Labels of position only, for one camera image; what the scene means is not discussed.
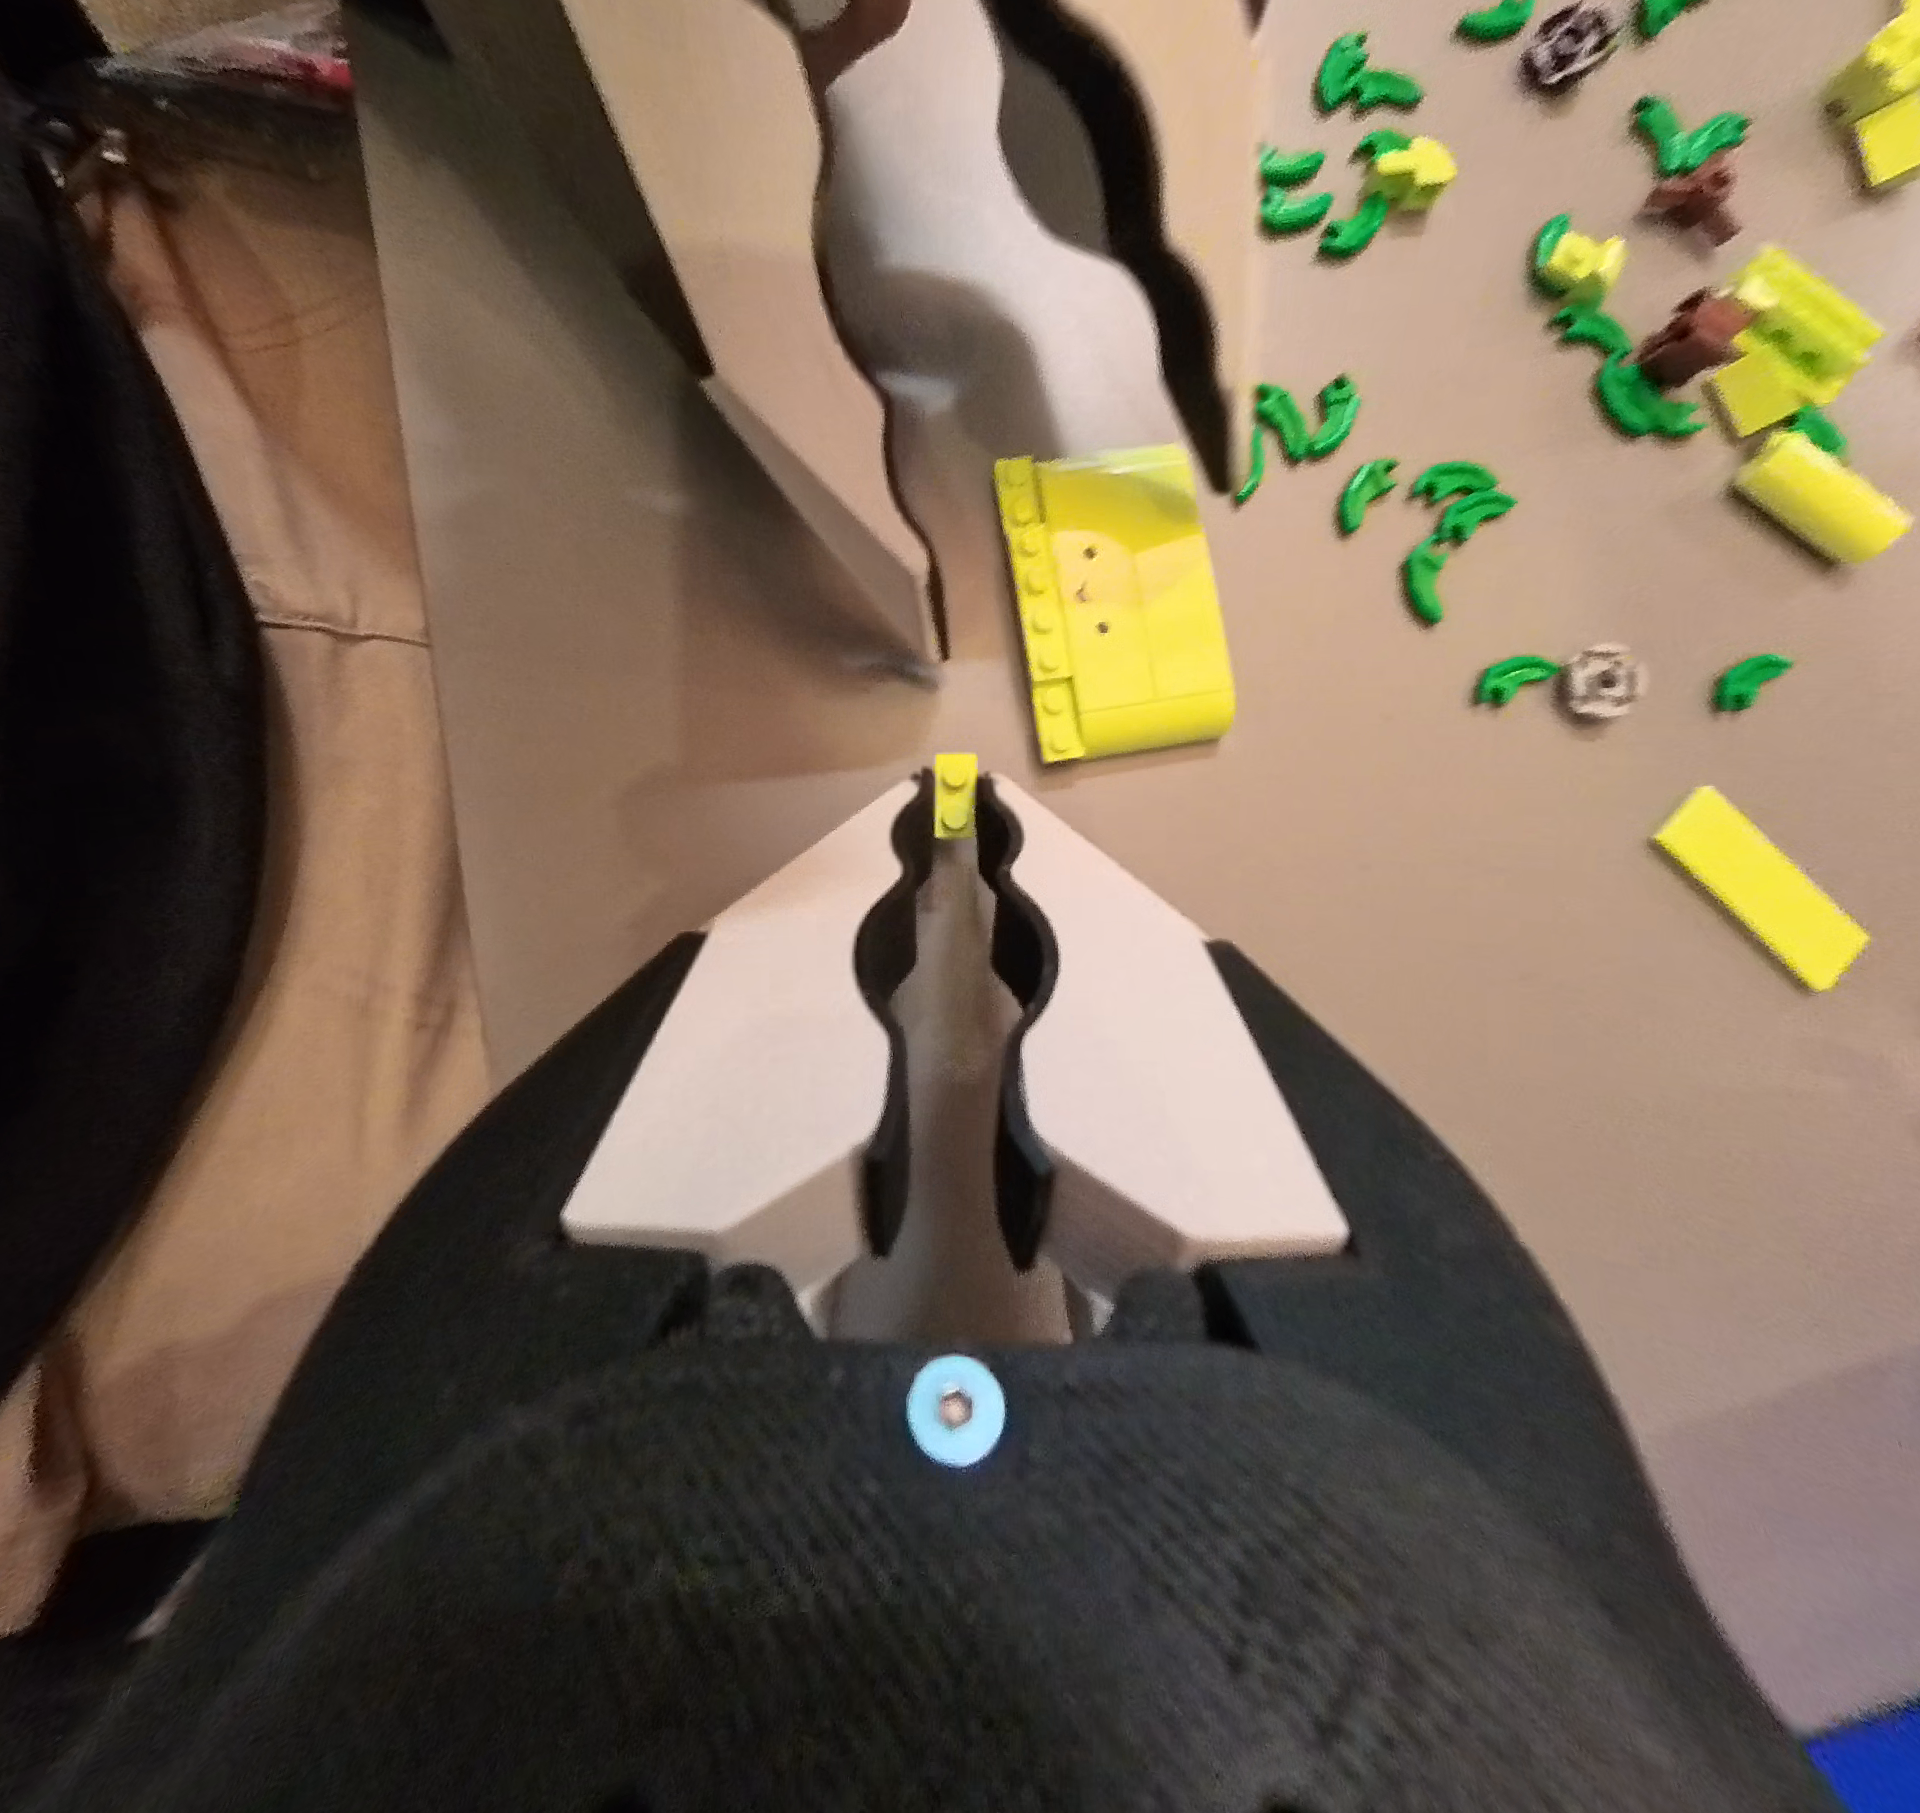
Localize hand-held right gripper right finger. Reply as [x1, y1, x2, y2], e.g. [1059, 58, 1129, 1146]
[974, 774, 1353, 1317]

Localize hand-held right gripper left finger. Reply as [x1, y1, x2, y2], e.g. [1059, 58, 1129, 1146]
[559, 774, 940, 1313]

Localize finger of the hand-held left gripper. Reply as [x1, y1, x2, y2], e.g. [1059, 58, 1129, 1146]
[553, 0, 955, 665]
[943, 0, 1272, 456]

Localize brown and lime brick assembly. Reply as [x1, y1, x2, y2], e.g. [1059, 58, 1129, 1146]
[992, 443, 1241, 763]

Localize lime tile with face print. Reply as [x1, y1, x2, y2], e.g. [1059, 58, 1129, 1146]
[1043, 470, 1159, 734]

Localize long lime tile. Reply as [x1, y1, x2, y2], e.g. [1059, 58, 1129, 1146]
[1125, 448, 1237, 711]
[1650, 784, 1874, 994]

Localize dark round plate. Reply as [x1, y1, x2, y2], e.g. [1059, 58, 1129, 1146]
[1518, 0, 1622, 91]

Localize person's tan trousers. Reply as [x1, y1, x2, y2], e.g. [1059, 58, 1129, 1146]
[31, 0, 499, 1620]

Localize scatter of green leaf pieces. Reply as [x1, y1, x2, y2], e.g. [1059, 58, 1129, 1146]
[1233, 0, 1854, 711]

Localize grey round plate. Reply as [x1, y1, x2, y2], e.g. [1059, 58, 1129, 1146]
[1561, 641, 1652, 724]

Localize brown stump piece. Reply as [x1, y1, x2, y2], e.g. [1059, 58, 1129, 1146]
[1635, 290, 1759, 385]

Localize stack of lime bricks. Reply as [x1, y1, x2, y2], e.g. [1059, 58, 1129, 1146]
[1724, 244, 1885, 389]

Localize small lime brick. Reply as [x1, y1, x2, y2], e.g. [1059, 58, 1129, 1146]
[1822, 11, 1920, 133]

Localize large lime half-round brick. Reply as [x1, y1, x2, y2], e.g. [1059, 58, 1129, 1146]
[1732, 429, 1915, 563]

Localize blue bin with printed tag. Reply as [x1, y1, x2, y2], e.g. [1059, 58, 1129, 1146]
[1801, 1701, 1920, 1813]

